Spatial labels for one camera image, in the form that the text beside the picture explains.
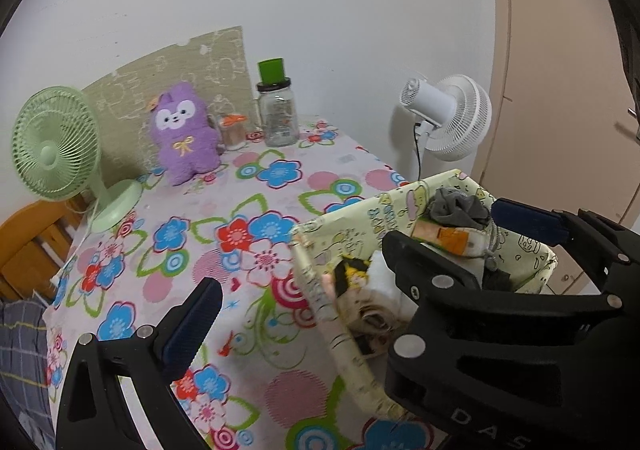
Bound beige door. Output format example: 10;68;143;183
472;0;640;296

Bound white standing fan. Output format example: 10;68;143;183
399;74;492;177

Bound green orange tissue pack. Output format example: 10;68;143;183
411;219;490;258

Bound yellow cartoon tissue pack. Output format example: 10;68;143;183
333;256;371;297

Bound purple plush alpaca toy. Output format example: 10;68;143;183
149;82;220;186

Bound green desk fan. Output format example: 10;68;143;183
11;86;142;232

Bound glass jar green lid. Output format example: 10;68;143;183
256;58;299;147

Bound yellow cartoon fabric basket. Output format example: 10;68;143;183
290;168;558;423

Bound toothpick holder orange lid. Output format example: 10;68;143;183
218;114;248;151

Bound plaid grey blanket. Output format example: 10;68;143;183
0;300;55;449

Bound wooden chair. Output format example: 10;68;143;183
0;196;86;302

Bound beige white tissue pack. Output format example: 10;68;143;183
338;288;402;334

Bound floral tablecloth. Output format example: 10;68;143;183
41;118;452;450

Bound pink wet wipes pack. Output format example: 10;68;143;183
321;274;336;303

